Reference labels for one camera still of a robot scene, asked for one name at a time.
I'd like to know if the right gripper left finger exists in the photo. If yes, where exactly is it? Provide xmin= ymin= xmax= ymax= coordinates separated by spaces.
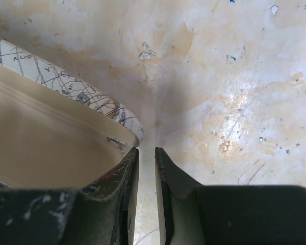
xmin=0 ymin=148 xmax=139 ymax=244

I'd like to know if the grey patterned glasses case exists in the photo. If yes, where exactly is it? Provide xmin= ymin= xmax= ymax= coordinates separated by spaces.
xmin=0 ymin=39 xmax=144 ymax=188

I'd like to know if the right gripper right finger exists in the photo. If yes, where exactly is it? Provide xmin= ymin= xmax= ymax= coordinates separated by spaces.
xmin=155 ymin=148 xmax=306 ymax=244

